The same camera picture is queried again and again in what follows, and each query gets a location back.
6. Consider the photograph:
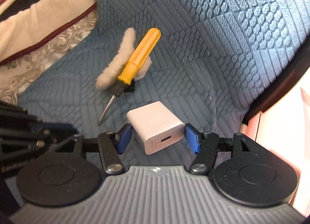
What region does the white USB-A charger cube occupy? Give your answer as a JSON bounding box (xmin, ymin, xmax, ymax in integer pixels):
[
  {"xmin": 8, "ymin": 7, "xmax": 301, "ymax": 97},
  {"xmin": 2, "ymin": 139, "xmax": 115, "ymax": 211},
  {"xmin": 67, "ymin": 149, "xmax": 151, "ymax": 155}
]
[{"xmin": 127, "ymin": 101, "xmax": 185, "ymax": 155}]

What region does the yellow handle screwdriver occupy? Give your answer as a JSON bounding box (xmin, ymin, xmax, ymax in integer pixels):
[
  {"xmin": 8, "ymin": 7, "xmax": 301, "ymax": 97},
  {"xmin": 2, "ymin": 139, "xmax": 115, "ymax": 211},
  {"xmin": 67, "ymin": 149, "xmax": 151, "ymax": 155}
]
[{"xmin": 98, "ymin": 28, "xmax": 161, "ymax": 124}]

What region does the black USB flash drive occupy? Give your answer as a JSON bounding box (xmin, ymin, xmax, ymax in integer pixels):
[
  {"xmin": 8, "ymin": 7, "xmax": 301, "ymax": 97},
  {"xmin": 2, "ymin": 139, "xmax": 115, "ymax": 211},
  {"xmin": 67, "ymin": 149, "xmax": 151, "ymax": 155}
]
[{"xmin": 123, "ymin": 80, "xmax": 135, "ymax": 93}]

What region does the beige floral lace cloth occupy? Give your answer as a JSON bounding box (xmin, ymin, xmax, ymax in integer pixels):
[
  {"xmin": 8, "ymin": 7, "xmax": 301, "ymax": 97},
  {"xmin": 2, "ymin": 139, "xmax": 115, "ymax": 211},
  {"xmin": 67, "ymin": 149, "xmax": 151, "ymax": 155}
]
[{"xmin": 1, "ymin": 10, "xmax": 97, "ymax": 105}]

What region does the pink open shoebox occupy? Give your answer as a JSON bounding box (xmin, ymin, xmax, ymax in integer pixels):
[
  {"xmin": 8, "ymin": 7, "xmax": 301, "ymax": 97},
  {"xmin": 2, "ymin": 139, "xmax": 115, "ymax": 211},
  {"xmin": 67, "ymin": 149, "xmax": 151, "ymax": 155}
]
[{"xmin": 240, "ymin": 70, "xmax": 309, "ymax": 217}]

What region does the blue textured sofa cover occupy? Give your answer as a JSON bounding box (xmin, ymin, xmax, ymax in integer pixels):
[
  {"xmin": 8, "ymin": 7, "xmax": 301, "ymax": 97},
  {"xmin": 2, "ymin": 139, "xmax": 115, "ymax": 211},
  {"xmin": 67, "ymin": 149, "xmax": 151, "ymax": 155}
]
[{"xmin": 18, "ymin": 0, "xmax": 309, "ymax": 137}]

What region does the red white black blanket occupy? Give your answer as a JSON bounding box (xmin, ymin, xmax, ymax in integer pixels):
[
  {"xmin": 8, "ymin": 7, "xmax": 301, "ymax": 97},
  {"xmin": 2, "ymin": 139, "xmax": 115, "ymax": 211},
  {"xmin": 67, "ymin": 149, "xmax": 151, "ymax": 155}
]
[{"xmin": 1, "ymin": 0, "xmax": 96, "ymax": 65}]

